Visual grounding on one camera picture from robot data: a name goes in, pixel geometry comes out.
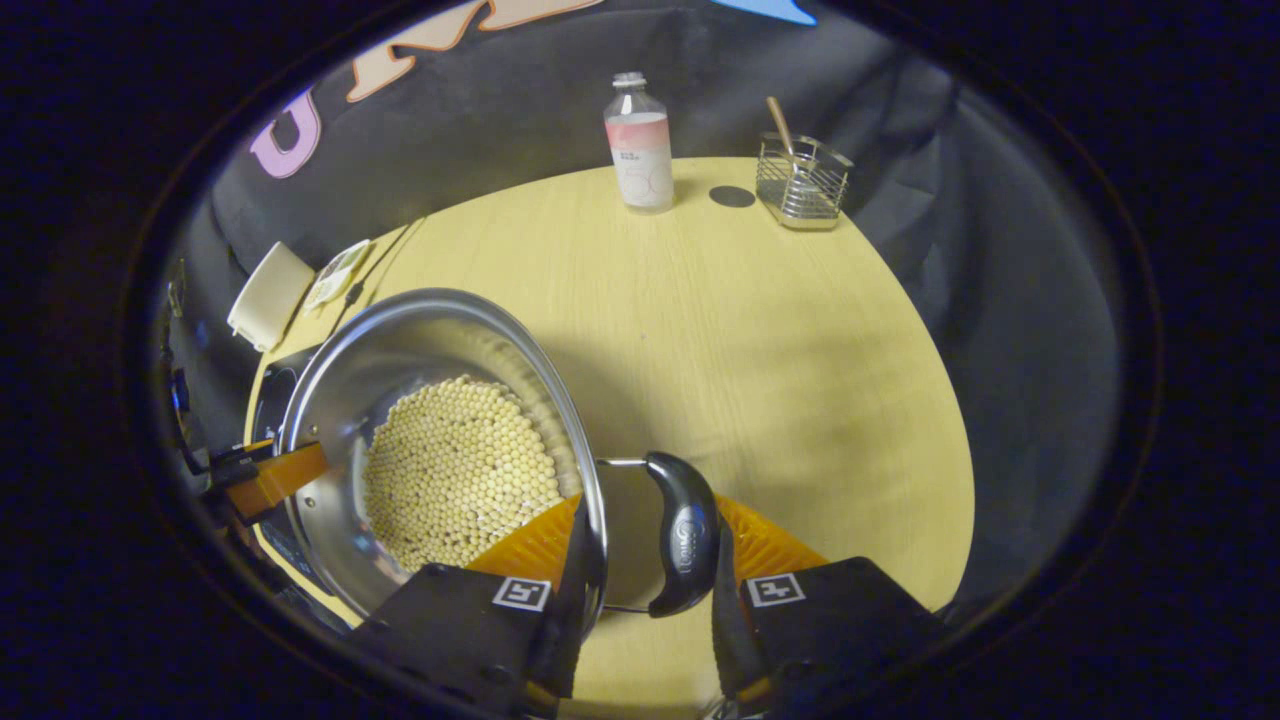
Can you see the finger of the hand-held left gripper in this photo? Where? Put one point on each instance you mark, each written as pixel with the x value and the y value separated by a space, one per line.
pixel 280 475

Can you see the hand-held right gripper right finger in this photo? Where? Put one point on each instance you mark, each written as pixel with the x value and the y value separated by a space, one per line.
pixel 840 620

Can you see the stainless steel pot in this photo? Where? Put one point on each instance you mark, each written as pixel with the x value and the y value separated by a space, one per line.
pixel 400 350

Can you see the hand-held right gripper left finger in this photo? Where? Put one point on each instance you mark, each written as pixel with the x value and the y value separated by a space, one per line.
pixel 470 630

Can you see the black backdrop cloth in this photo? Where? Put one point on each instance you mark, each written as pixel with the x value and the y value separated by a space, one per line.
pixel 1000 300

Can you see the white divided dish of beans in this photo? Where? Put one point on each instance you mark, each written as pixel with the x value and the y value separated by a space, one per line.
pixel 335 275

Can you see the black round coaster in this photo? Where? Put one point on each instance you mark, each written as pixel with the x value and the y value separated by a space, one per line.
pixel 732 196

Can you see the wooden stick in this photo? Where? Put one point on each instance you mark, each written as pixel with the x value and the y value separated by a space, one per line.
pixel 780 125

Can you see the clear bottle with pink label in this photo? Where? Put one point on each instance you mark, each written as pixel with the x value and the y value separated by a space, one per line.
pixel 640 160

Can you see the white toaster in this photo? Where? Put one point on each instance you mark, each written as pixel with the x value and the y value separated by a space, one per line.
pixel 270 295

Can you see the pile of yellow soybeans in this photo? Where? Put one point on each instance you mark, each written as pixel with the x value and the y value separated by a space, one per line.
pixel 460 470

